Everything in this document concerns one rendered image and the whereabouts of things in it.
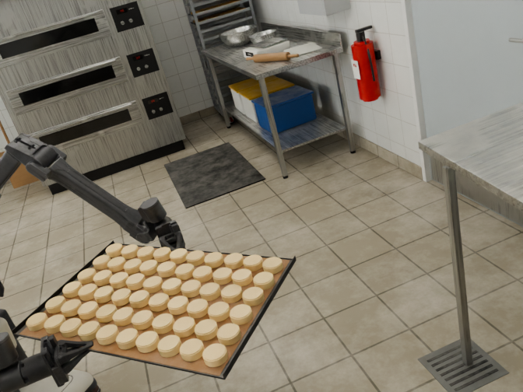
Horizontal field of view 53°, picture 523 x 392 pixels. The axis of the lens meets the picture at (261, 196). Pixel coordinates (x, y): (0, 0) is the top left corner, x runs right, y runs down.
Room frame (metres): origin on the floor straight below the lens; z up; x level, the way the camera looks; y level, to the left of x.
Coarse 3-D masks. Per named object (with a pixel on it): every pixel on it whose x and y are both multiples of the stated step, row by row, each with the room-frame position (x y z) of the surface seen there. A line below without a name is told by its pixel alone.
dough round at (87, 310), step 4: (84, 304) 1.11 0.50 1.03; (88, 304) 1.11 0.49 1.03; (92, 304) 1.10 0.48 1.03; (96, 304) 1.10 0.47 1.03; (80, 308) 1.10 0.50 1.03; (84, 308) 1.09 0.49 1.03; (88, 308) 1.09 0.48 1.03; (92, 308) 1.09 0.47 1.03; (96, 308) 1.09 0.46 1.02; (80, 312) 1.08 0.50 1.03; (84, 312) 1.08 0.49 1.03; (88, 312) 1.07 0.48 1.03; (92, 312) 1.08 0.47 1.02; (96, 312) 1.08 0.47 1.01; (80, 316) 1.08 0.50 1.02; (84, 316) 1.07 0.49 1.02; (88, 316) 1.07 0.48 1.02; (92, 316) 1.07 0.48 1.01
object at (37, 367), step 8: (40, 344) 0.95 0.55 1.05; (40, 352) 0.92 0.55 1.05; (48, 352) 0.96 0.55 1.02; (24, 360) 0.94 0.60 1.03; (32, 360) 0.94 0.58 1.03; (40, 360) 0.93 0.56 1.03; (48, 360) 0.93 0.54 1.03; (24, 368) 0.92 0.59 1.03; (32, 368) 0.92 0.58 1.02; (40, 368) 0.92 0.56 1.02; (48, 368) 0.92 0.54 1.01; (24, 376) 0.91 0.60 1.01; (32, 376) 0.92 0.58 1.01; (40, 376) 0.92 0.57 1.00; (64, 384) 0.93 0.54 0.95
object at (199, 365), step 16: (224, 256) 1.21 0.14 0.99; (112, 272) 1.26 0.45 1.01; (256, 272) 1.10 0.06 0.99; (272, 288) 1.03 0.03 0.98; (128, 304) 1.10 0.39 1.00; (96, 320) 1.06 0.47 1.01; (112, 320) 1.05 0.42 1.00; (224, 320) 0.95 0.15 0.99; (32, 336) 1.06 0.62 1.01; (160, 336) 0.95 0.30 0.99; (192, 336) 0.92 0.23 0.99; (112, 352) 0.93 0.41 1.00; (128, 352) 0.92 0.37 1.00; (192, 368) 0.83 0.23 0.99; (208, 368) 0.82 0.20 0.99
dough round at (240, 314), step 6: (234, 306) 0.96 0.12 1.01; (240, 306) 0.96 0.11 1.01; (246, 306) 0.95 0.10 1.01; (234, 312) 0.94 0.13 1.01; (240, 312) 0.94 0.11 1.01; (246, 312) 0.94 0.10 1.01; (234, 318) 0.93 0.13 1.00; (240, 318) 0.92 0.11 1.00; (246, 318) 0.92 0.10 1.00; (240, 324) 0.92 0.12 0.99
